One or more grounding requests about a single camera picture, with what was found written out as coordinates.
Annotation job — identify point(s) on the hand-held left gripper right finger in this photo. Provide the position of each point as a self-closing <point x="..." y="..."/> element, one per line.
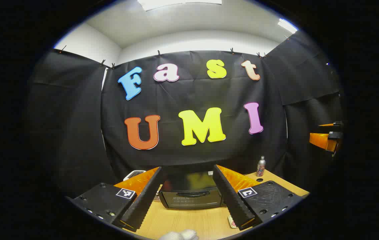
<point x="231" y="200"/>

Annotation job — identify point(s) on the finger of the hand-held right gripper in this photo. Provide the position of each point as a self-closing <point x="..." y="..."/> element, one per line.
<point x="322" y="140"/>
<point x="336" y="124"/>

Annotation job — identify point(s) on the large ceiling light panel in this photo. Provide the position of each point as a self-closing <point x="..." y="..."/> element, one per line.
<point x="176" y="3"/>

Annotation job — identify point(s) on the small ceiling light panel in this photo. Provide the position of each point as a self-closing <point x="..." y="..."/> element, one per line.
<point x="287" y="25"/>

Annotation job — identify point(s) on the row of black cloth clips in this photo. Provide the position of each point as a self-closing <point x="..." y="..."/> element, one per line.
<point x="159" y="53"/>

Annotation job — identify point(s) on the black electric oven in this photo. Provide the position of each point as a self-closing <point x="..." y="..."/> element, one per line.
<point x="189" y="200"/>

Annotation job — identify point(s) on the black backdrop cloth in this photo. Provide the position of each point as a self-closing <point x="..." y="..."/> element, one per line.
<point x="189" y="93"/>

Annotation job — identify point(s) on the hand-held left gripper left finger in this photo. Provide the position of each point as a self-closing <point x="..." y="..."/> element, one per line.
<point x="143" y="203"/>

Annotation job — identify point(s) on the white toaster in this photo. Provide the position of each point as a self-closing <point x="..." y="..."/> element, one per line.
<point x="135" y="174"/>

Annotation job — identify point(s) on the silver spray bottle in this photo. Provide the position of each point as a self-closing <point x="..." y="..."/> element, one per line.
<point x="260" y="166"/>

